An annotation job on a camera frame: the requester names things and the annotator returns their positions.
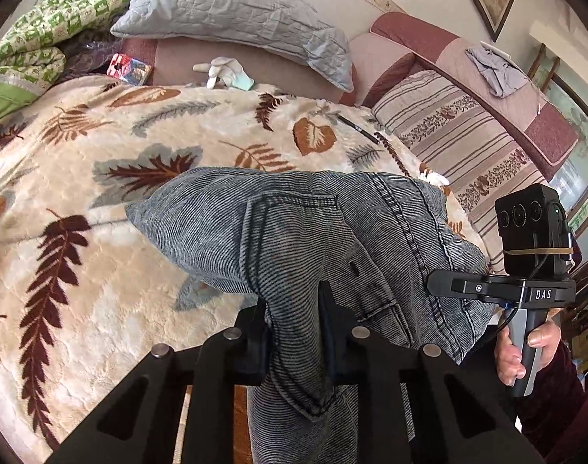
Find striped floral pillow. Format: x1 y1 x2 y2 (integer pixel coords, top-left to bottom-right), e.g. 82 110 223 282
371 68 553 271

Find grey quilted pillow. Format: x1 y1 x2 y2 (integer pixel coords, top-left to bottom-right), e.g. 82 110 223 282
110 0 355 94

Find black pen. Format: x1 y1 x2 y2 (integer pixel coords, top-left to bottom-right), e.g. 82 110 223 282
337 115 382 145

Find grey denim pants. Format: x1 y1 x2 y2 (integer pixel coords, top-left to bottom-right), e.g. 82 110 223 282
126 167 493 464

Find person's right hand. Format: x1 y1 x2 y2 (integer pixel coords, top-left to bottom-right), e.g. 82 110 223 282
496 321 562 387

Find purple plastic bag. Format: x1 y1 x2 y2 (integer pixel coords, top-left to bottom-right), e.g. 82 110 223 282
57 39 125 78

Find pink maroon quilted headboard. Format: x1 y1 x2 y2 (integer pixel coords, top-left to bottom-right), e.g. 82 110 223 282
349 11 581 167

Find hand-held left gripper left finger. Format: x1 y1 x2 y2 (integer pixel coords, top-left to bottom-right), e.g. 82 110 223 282
45 295 270 464

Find green patterned quilt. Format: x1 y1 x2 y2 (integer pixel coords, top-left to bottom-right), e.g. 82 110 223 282
0 0 142 126

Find crumpled grey cloth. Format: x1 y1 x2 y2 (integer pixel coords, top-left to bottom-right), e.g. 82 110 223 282
465 43 531 98

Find white glove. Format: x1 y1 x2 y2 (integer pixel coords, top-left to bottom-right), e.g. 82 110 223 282
193 56 256 92

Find small white cloth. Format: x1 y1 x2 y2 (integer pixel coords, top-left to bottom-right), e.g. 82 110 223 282
419 164 452 187

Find person's right forearm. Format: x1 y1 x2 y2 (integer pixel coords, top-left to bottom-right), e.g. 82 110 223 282
516 338 588 464

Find pink pillow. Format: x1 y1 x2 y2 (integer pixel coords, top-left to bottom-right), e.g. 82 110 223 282
120 36 357 107

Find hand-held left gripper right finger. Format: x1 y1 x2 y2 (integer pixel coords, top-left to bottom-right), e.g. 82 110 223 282
318 280 546 464

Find small colourful box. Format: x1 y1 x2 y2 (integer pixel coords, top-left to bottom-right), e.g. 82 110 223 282
107 53 154 85

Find leaf print fleece blanket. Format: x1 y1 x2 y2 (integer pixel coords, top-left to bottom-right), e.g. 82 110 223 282
0 75 488 464

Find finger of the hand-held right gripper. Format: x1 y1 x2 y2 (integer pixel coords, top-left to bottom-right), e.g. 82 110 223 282
426 270 473 301

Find wooden framed glass cabinet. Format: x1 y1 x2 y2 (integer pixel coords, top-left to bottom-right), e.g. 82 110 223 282
528 19 588 242

